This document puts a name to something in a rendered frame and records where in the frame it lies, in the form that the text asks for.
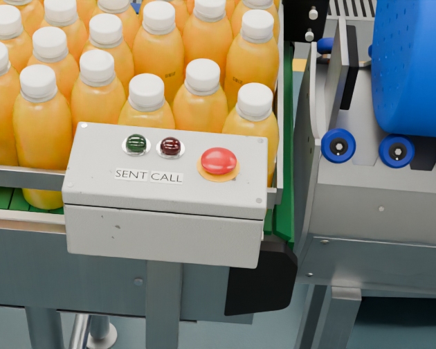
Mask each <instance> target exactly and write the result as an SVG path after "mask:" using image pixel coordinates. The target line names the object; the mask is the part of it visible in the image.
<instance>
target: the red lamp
mask: <svg viewBox="0 0 436 349"><path fill-rule="evenodd" d="M160 150H161V152H162V153H164V154H166V155H175V154H178V153H179V152H180V151H181V142H180V140H179V139H177V138H175V137H172V136H169V137H166V138H164V139H163V140H162V141H161V143H160Z"/></svg>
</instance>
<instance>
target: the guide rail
mask: <svg viewBox="0 0 436 349"><path fill-rule="evenodd" d="M65 174H66V170H52V169H43V168H27V167H19V166H10V165H0V186H4V187H13V188H29V189H38V190H54V191H62V186H63V183H64V178H65ZM276 193H277V189H276V188H267V201H266V208H268V209H274V205H275V198H276Z"/></svg>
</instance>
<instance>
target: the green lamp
mask: <svg viewBox="0 0 436 349"><path fill-rule="evenodd" d="M125 146H126V148H127V149H128V150H129V151H131V152H142V151H143V150H145V149H146V147H147V140H146V138H145V137H144V136H143V135H141V134H132V135H130V136H128V137H127V140H126V142H125Z"/></svg>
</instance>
